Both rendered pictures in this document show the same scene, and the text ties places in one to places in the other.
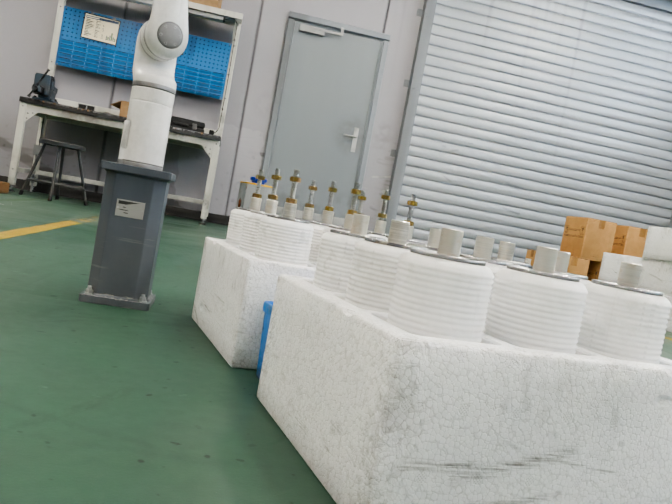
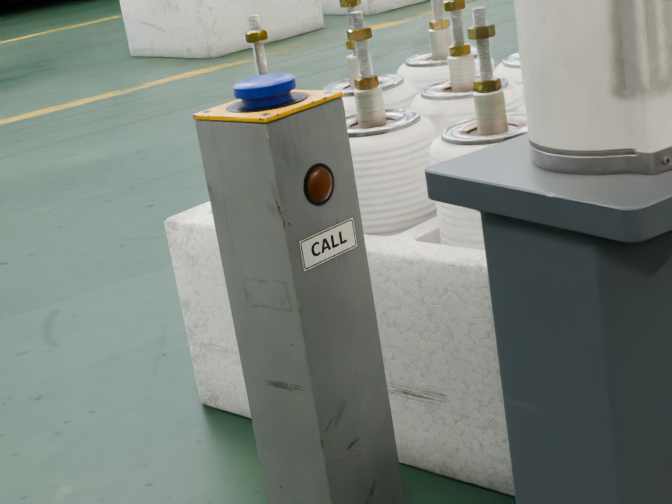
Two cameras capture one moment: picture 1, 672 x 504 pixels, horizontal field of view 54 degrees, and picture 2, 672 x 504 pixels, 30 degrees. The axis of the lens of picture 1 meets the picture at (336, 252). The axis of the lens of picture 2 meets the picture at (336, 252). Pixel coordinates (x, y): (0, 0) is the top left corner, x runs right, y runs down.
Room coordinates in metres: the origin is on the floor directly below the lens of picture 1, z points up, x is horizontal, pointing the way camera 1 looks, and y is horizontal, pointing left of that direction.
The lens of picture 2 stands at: (1.81, 0.96, 0.46)
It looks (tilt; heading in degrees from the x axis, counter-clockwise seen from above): 18 degrees down; 249
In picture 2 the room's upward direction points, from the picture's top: 9 degrees counter-clockwise
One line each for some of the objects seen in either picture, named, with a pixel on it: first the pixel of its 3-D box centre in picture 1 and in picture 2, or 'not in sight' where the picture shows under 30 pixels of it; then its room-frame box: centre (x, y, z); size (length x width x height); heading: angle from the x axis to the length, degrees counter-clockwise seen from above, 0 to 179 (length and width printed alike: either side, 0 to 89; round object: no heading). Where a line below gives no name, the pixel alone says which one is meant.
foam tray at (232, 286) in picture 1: (311, 304); (486, 267); (1.31, 0.03, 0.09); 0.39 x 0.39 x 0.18; 22
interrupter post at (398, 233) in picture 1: (398, 234); not in sight; (0.77, -0.07, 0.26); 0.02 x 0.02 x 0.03
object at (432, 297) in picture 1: (430, 346); not in sight; (0.66, -0.11, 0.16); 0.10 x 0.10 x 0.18
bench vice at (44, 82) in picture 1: (44, 86); not in sight; (5.31, 2.53, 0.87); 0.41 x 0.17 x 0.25; 11
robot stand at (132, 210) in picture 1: (129, 234); (647, 421); (1.46, 0.46, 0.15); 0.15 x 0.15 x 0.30; 11
